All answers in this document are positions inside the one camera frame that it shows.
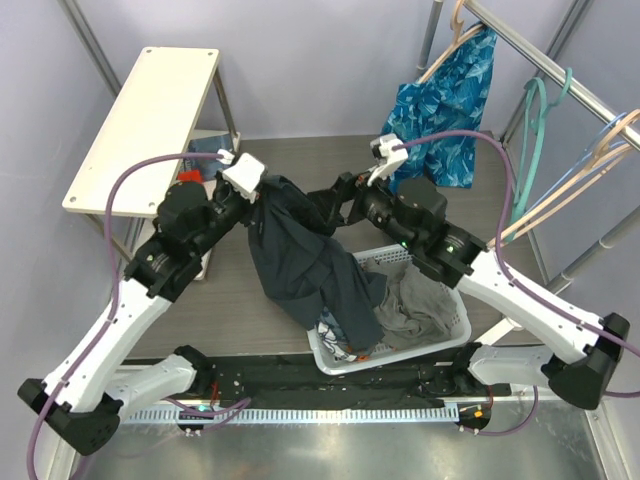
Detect patterned white cloth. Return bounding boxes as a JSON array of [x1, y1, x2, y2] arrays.
[[316, 319, 362, 363]]

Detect blue floral shorts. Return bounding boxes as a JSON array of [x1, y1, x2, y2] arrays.
[[381, 23, 497, 191]]

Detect beige wooden hanger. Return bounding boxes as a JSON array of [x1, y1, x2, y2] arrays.
[[416, 0, 487, 84]]

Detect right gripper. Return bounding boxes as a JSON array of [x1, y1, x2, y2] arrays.
[[308, 161, 419, 251]]

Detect dark navy shorts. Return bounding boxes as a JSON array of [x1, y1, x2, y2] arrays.
[[247, 176, 386, 352]]

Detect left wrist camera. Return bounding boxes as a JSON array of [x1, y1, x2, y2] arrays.
[[214, 149, 267, 204]]

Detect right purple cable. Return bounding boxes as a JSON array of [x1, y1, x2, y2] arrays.
[[394, 129, 640, 399]]

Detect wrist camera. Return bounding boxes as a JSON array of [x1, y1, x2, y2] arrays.
[[214, 149, 267, 204], [367, 133, 408, 187]]

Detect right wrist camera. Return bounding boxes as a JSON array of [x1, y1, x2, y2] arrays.
[[367, 133, 408, 187]]

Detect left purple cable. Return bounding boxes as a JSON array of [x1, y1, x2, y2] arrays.
[[24, 149, 231, 480]]

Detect blue book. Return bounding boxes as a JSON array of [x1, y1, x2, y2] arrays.
[[187, 133, 236, 165]]

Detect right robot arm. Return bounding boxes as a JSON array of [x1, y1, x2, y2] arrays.
[[308, 173, 630, 410]]

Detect white laundry basket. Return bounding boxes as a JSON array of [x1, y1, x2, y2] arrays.
[[307, 246, 471, 375]]

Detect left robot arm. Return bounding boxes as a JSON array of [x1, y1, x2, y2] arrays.
[[18, 171, 260, 456]]

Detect light blue hanger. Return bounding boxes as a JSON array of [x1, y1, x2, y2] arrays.
[[524, 112, 628, 216]]

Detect white side shelf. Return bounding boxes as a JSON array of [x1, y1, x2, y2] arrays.
[[61, 46, 240, 281]]

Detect red box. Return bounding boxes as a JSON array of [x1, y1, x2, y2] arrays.
[[177, 170, 203, 183]]

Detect purple cable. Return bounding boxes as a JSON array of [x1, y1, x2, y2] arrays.
[[24, 149, 231, 480], [394, 129, 640, 399]]

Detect grey cloth in basket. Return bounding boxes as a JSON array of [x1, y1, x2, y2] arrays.
[[365, 259, 456, 350]]

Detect teal plastic hanger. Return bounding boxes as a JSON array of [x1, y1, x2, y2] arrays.
[[511, 68, 573, 223]]

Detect metal clothes rack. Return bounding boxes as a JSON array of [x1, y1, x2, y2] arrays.
[[414, 0, 640, 346]]

